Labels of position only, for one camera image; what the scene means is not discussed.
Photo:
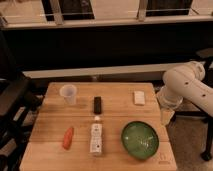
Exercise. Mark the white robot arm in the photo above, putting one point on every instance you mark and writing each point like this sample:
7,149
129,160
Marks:
164,98

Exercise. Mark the white sponge block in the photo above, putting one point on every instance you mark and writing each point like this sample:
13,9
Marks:
139,98

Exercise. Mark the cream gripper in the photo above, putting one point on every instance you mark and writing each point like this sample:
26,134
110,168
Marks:
166,115

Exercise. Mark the white ceramic cup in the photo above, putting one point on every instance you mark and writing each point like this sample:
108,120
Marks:
69,93

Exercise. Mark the black rectangular block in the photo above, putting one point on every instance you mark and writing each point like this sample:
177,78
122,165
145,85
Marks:
97,105

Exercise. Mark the orange carrot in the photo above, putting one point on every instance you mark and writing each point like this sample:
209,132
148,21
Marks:
67,140

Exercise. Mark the black office chair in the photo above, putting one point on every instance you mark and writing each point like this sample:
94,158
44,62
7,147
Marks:
186,81

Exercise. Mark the black chair at left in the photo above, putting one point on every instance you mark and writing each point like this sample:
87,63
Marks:
16,100

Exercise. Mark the green ceramic bowl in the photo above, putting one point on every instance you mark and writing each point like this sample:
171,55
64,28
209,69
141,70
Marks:
140,140

